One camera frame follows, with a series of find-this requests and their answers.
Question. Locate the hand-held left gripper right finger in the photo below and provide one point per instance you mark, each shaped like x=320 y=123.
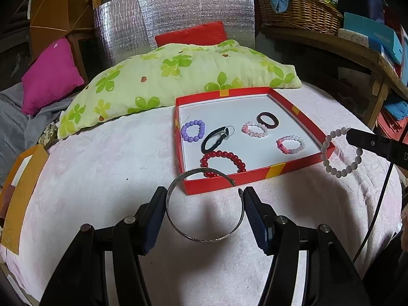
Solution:
x=256 y=226

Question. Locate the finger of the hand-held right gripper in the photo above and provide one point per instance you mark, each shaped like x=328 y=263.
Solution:
x=376 y=146

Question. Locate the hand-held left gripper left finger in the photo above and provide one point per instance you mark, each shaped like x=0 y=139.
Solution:
x=156 y=226

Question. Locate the silver metal bangle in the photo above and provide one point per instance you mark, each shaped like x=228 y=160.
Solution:
x=204 y=239

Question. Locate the red shallow cardboard box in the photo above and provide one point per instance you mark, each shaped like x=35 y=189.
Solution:
x=232 y=108

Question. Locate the red folded items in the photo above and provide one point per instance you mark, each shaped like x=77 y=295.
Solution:
x=392 y=124

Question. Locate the blue folded items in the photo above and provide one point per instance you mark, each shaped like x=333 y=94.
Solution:
x=397 y=110

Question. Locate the wooden shelf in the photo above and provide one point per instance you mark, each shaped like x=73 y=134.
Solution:
x=357 y=51

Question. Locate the small white box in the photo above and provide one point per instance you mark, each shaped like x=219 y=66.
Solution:
x=352 y=38

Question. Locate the light blue box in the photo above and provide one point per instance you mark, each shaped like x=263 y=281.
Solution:
x=373 y=32

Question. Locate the patterned cloth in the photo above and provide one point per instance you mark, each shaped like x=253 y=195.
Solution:
x=47 y=132

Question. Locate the wicker basket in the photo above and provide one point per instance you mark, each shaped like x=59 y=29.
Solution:
x=302 y=12

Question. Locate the green floral pillow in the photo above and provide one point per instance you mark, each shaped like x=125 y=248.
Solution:
x=178 y=70

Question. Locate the grey blanket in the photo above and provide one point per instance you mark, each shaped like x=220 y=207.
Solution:
x=16 y=114

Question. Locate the magenta pillow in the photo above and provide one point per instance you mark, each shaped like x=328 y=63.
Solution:
x=51 y=73

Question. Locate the red cushion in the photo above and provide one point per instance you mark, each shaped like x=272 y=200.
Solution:
x=191 y=35

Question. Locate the silver foil insulation mat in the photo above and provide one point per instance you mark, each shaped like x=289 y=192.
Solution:
x=127 y=32

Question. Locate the orange brown panel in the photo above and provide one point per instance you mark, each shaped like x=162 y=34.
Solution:
x=57 y=3

